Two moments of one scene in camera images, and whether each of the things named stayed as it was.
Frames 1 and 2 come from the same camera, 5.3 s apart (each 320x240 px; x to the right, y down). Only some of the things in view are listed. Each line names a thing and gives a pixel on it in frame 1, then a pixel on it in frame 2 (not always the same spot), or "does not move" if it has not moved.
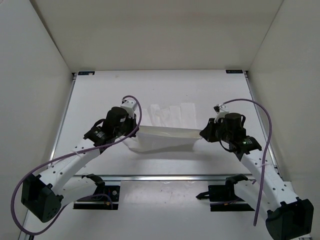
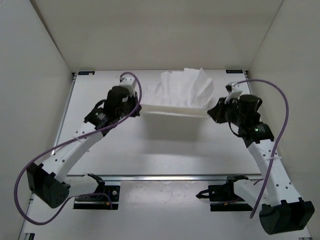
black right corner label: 234,71 does not move
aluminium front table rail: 168,177 does not move
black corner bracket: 86,73 does not move
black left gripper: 134,124 to 135,96
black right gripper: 208,133 to 217,113
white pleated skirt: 170,129 to 188,93
